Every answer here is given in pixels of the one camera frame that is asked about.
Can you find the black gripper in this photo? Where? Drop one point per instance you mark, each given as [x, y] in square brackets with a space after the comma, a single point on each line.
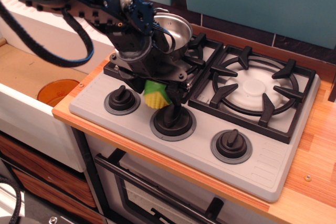
[141, 58]

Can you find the yellow green toy corncob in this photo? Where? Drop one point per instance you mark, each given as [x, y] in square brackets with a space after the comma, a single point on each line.
[155, 95]

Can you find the small steel pot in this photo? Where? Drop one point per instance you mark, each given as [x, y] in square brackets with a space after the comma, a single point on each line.
[180, 29]

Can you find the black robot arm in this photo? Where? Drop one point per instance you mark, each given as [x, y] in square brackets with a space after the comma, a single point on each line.
[105, 16]

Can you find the black left stove knob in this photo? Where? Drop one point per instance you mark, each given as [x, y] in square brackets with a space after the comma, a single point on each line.
[121, 101]

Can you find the black stove knob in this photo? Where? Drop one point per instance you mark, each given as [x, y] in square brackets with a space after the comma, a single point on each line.
[173, 124]
[121, 101]
[231, 147]

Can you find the black middle stove knob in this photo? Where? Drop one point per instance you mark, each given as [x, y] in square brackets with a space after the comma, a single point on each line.
[173, 124]

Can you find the black right stove knob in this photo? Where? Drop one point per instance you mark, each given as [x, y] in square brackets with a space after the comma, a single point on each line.
[231, 147]

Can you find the grey toy stove top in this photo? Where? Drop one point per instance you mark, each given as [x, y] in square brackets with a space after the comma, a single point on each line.
[262, 175]

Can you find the black left burner grate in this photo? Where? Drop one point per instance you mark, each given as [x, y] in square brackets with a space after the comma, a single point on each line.
[200, 52]

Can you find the black burner grate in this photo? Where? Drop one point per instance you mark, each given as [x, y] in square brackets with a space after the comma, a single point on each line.
[200, 52]
[259, 93]

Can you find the orange plastic plate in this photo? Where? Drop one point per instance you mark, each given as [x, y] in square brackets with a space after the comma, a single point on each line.
[52, 93]

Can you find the toy oven door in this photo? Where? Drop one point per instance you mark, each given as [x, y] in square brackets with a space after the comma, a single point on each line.
[144, 193]

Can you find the black right burner grate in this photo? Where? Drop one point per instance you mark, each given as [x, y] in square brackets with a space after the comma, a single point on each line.
[259, 93]

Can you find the white toy sink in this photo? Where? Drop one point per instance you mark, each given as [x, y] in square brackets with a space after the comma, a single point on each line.
[23, 75]

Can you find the wooden drawer fronts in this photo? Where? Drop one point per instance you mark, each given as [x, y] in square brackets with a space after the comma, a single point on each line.
[50, 180]

